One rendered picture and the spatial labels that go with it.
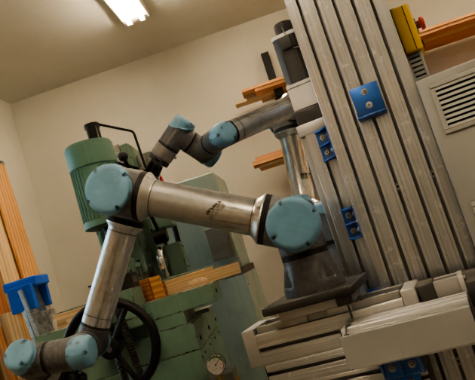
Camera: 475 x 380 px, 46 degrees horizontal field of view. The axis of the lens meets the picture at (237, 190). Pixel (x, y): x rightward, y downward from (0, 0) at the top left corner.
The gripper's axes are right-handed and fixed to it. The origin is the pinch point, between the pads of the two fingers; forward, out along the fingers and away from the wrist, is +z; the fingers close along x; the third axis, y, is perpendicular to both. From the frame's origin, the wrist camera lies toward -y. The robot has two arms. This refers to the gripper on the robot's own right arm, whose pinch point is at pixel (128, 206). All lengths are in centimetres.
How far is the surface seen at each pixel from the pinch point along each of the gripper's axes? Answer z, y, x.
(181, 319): 17.9, 11.7, 34.9
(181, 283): 13.8, -5.9, 29.8
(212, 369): 22, 22, 50
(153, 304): 19.4, 10.1, 24.8
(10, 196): 89, -191, -85
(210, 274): 5.3, -6.2, 36.5
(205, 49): -72, -266, -39
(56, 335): 45.7, 11.0, 4.8
